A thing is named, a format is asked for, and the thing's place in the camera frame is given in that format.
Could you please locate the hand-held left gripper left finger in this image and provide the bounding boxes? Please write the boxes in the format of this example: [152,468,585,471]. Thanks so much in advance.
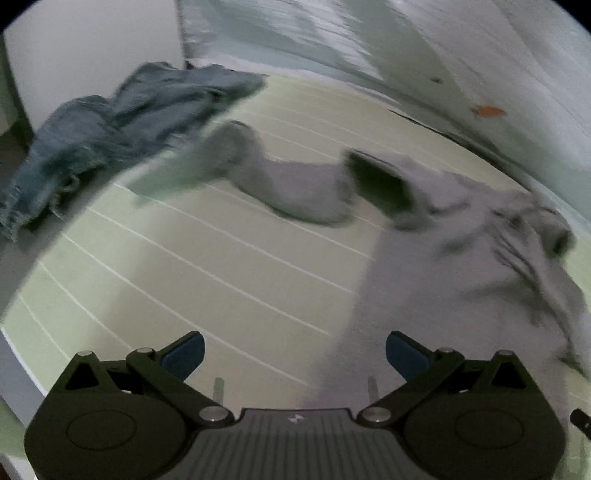
[58,330,232,426]

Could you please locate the grey hoodie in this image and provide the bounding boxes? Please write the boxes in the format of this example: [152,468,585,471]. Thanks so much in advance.
[198,120,591,409]

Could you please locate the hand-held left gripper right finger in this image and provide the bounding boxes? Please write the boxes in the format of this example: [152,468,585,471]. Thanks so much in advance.
[358,330,539,425]

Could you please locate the carrot print quilt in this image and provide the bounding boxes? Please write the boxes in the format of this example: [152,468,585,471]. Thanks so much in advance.
[178,0,591,195]

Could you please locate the green checked bed sheet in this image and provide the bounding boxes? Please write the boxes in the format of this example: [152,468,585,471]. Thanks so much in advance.
[0,74,591,480]

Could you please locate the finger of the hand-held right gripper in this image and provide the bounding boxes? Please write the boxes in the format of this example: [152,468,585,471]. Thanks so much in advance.
[569,408,591,440]

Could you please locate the blue jeans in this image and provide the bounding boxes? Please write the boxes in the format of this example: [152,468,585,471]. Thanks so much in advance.
[0,62,269,243]

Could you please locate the pale green cloth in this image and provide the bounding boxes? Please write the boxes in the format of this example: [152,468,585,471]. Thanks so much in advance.
[127,138,227,206]

